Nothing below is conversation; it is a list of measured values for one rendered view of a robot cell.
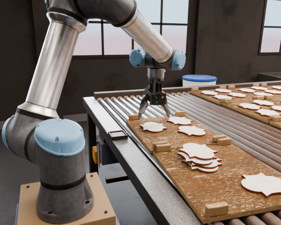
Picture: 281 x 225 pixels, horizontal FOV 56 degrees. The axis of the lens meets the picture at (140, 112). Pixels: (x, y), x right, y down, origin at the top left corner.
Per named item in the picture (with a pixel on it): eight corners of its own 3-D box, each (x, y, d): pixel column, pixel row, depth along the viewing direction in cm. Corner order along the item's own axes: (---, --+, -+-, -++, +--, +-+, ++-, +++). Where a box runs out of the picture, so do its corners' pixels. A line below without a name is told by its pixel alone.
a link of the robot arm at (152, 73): (146, 67, 122) (163, 67, 123) (145, 77, 123) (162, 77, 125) (150, 69, 115) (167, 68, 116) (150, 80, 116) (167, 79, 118)
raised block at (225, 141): (218, 146, 109) (219, 139, 108) (216, 144, 110) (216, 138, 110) (231, 144, 110) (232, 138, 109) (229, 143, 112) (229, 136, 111)
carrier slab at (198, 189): (202, 224, 66) (203, 218, 65) (152, 155, 104) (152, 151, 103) (315, 202, 75) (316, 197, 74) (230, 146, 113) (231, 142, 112)
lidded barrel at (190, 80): (201, 110, 505) (204, 73, 485) (220, 119, 452) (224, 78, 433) (174, 113, 485) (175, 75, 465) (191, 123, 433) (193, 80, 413)
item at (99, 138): (100, 172, 139) (98, 140, 134) (94, 160, 152) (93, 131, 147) (120, 168, 143) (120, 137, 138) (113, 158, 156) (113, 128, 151)
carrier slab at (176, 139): (150, 154, 104) (150, 150, 104) (126, 122, 142) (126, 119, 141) (228, 144, 114) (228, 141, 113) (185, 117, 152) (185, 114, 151)
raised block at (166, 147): (156, 152, 102) (156, 146, 101) (155, 151, 103) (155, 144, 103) (171, 151, 103) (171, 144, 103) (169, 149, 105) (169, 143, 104)
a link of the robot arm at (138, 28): (116, -44, 64) (190, 51, 103) (84, -37, 70) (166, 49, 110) (100, 0, 62) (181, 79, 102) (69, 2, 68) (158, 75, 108)
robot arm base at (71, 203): (40, 231, 63) (36, 195, 60) (33, 197, 76) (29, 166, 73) (101, 213, 70) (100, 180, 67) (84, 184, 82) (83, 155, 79)
